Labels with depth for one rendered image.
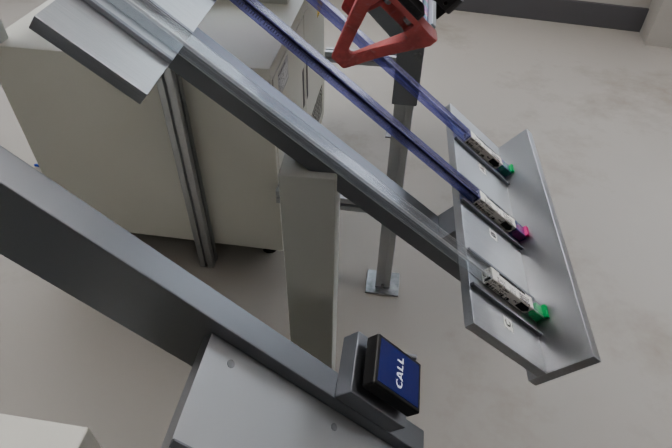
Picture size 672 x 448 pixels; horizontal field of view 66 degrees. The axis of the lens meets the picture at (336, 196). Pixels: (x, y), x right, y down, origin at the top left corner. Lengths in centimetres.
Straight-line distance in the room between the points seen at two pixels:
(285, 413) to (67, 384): 109
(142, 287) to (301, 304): 37
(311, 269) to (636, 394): 101
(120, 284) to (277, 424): 13
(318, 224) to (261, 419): 26
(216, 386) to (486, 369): 108
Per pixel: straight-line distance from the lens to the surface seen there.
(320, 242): 59
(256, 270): 150
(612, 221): 187
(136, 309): 36
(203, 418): 34
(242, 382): 36
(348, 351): 40
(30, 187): 32
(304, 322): 71
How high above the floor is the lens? 114
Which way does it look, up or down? 42 degrees down
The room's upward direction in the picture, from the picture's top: 1 degrees clockwise
